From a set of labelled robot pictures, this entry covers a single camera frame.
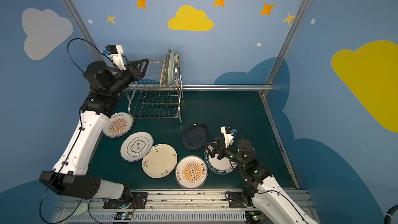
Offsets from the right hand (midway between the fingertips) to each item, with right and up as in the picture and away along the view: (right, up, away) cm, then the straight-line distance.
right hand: (211, 140), depth 73 cm
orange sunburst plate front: (-10, -20, +11) cm, 25 cm away
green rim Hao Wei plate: (+5, -17, +12) cm, 22 cm away
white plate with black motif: (-44, -8, +19) cm, 48 cm away
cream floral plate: (-29, -15, +15) cm, 36 cm away
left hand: (-27, +35, -10) cm, 46 cm away
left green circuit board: (-41, -35, -2) cm, 54 cm away
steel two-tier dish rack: (-44, +22, +38) cm, 62 cm away
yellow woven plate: (-25, +30, +7) cm, 40 cm away
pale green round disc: (-61, -32, -2) cm, 69 cm away
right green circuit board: (+20, -36, -2) cm, 41 cm away
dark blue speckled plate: (-9, -3, +25) cm, 27 cm away
